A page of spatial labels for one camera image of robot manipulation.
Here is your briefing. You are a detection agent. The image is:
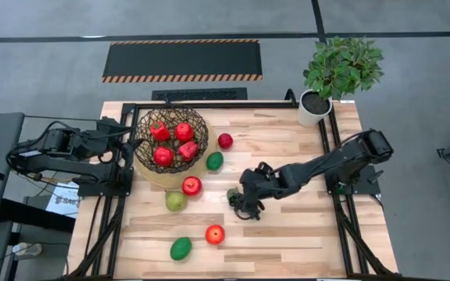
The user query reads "green pear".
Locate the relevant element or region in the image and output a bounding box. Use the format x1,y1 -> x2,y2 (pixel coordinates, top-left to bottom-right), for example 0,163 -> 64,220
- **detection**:
165,190 -> 188,213

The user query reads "round woven placemat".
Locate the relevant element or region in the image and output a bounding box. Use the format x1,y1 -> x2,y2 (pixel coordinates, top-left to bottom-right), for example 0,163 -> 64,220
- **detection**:
133,116 -> 220,190

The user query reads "orange-red tomato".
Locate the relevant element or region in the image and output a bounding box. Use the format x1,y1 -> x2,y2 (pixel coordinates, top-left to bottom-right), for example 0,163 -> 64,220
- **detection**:
204,224 -> 227,246

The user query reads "dark wire basket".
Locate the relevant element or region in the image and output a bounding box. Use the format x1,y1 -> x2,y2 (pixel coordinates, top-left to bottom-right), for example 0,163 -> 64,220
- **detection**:
134,106 -> 211,175

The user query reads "dark grey side desk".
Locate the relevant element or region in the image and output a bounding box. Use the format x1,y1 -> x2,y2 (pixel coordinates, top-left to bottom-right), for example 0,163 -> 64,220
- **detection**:
0,112 -> 26,229

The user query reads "black grape bunch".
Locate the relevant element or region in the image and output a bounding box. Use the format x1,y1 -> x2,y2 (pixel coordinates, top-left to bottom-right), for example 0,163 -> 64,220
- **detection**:
227,187 -> 266,221

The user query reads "green plant in white pot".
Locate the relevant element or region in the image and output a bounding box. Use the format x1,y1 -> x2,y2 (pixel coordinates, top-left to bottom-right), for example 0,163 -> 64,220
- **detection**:
297,36 -> 385,128

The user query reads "black hazard-striped floor mat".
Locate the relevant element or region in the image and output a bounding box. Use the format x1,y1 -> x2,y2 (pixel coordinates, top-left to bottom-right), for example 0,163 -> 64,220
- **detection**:
100,38 -> 263,84

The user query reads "green lime bottom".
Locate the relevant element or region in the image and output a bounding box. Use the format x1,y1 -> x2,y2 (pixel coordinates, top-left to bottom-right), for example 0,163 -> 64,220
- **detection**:
169,237 -> 193,261

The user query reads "green avocado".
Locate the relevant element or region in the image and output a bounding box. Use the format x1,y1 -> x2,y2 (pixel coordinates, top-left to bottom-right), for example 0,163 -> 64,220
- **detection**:
205,151 -> 225,173

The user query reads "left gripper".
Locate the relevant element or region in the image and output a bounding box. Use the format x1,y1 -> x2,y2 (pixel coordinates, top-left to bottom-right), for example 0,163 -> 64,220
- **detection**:
118,137 -> 145,175

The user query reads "white printed paper sheet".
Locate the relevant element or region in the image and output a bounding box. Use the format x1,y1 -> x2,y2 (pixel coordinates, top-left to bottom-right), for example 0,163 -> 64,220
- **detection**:
45,181 -> 81,219

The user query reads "black floor grille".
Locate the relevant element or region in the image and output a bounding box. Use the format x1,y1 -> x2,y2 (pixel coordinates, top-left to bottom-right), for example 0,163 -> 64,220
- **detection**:
151,87 -> 248,102

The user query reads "red bell pepper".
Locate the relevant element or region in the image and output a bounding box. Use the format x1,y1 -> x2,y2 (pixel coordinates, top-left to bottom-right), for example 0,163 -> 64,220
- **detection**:
149,121 -> 171,142
177,140 -> 200,162

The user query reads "black aluminium table frame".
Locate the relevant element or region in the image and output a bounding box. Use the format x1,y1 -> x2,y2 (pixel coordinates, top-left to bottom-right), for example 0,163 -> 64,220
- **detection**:
64,100 -> 402,281

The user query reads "small dark red apple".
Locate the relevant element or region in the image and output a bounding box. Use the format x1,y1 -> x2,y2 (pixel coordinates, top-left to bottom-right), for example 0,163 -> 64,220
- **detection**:
217,133 -> 234,151

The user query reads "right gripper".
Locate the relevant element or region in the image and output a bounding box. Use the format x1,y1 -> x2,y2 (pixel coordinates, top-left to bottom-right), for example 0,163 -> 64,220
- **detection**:
233,162 -> 287,220

